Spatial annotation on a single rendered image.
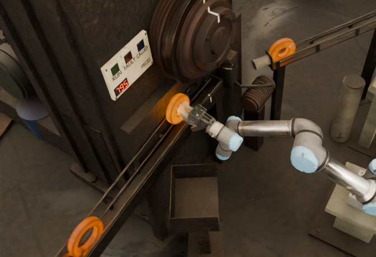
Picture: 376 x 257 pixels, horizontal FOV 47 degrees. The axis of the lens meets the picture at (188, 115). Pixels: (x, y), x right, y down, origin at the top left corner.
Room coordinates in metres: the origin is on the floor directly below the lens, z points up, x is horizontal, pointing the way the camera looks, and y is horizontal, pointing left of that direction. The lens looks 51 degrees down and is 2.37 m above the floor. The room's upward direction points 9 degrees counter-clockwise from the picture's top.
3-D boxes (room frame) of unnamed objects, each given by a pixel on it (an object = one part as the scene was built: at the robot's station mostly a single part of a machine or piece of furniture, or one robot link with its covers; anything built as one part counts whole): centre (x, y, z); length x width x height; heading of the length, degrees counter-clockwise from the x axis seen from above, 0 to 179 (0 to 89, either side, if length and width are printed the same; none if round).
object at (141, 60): (1.32, 0.21, 1.15); 0.26 x 0.02 x 0.18; 137
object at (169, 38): (1.50, -0.10, 1.11); 0.47 x 0.06 x 0.47; 137
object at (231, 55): (1.68, -0.25, 0.68); 0.11 x 0.08 x 0.24; 47
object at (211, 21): (1.43, -0.18, 1.11); 0.28 x 0.06 x 0.28; 137
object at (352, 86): (1.58, -0.96, 0.26); 0.12 x 0.12 x 0.52
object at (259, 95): (1.65, -0.43, 0.27); 0.22 x 0.13 x 0.53; 137
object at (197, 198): (0.94, 0.03, 0.36); 0.26 x 0.20 x 0.72; 172
